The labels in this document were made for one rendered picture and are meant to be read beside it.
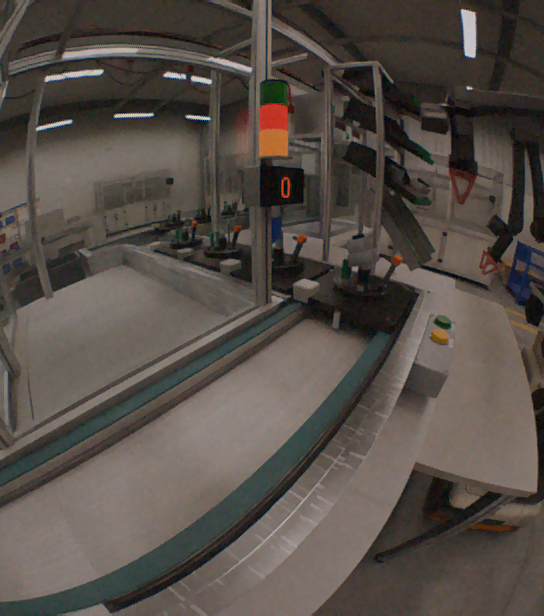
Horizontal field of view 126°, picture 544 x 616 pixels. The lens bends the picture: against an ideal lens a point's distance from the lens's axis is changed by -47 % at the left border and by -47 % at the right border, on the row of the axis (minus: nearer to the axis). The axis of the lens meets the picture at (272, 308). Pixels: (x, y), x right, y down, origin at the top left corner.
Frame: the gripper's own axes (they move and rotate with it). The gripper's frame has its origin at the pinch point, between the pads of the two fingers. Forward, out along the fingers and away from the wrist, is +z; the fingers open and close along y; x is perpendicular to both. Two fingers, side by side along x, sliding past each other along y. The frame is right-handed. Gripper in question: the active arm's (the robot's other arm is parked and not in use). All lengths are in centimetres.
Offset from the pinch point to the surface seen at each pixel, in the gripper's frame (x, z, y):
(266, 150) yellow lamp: -31.2, -4.1, 26.7
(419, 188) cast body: -12.9, -1.2, -20.1
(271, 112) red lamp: -30.5, -11.4, 26.4
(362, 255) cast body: -20.1, 16.8, 7.2
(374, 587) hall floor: 40, 123, 44
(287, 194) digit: -29.0, 4.0, 23.6
